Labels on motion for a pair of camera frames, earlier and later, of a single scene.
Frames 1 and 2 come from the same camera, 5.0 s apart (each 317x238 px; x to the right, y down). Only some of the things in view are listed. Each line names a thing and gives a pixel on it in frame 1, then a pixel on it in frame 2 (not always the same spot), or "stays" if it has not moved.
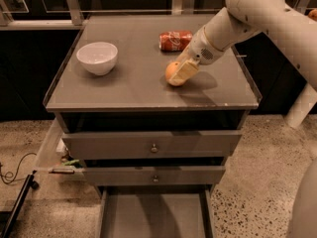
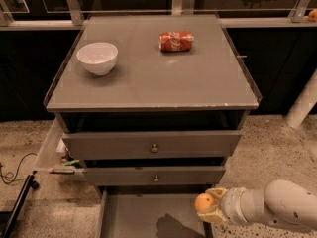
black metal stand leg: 29,183 stays
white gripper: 202,49 -> 232,202
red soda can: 174,41 stays
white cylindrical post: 302,106 stays
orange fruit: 171,69 -> 203,201
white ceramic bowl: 98,58 stays
